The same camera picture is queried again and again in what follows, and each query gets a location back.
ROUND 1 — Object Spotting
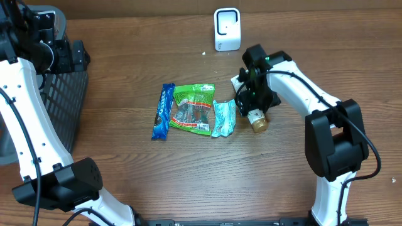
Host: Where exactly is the white bamboo print tube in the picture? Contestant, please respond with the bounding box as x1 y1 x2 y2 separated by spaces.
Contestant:
231 75 268 133

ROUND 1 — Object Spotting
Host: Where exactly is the mint green wipes pack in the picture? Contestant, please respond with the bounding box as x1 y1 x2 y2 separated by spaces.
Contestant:
212 99 236 137

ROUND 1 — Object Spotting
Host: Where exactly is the green snack bag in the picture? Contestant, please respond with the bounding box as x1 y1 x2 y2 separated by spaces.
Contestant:
169 83 215 136

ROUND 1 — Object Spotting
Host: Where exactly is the blue Oreo cookie pack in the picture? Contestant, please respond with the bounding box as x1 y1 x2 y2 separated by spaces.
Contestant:
151 83 175 140

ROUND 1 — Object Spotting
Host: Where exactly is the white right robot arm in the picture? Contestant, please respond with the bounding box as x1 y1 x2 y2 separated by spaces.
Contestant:
235 45 369 225

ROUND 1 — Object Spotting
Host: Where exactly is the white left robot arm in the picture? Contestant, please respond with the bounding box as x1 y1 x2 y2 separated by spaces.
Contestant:
1 1 143 225

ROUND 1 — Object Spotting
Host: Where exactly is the white barcode scanner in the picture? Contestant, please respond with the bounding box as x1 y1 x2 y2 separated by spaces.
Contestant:
214 8 241 51

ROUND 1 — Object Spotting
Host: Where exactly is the dark grey plastic basket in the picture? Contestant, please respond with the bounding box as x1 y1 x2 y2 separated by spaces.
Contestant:
1 1 88 153

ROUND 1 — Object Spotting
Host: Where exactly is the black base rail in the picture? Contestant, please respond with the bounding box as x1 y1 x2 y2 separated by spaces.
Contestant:
89 217 370 226

